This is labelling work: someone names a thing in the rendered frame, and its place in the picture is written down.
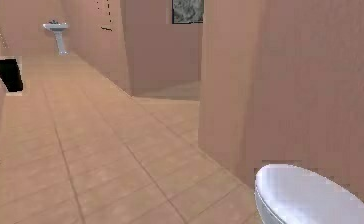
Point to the white toilet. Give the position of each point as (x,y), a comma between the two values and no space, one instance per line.
(300,196)

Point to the black bin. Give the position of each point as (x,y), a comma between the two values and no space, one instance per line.
(10,75)

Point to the grey framed wall picture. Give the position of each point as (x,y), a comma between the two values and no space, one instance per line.
(188,10)

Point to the white pedestal sink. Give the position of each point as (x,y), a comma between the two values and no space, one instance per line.
(60,33)

